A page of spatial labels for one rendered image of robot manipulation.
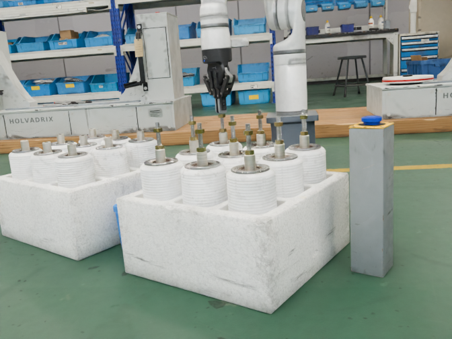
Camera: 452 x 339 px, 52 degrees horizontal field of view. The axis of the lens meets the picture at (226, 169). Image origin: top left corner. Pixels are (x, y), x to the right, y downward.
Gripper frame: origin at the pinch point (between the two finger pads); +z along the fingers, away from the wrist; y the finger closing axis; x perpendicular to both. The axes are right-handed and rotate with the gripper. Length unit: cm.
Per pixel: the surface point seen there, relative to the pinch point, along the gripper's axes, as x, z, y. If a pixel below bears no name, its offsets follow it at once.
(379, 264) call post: 10, 32, 43
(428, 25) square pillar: 524, -43, -319
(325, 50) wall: 569, -22, -568
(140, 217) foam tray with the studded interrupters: -29.2, 20.6, 12.0
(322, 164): 10.4, 13.7, 26.1
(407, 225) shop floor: 39, 35, 27
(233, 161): -9.2, 10.7, 19.2
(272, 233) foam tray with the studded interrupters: -14.8, 19.9, 40.3
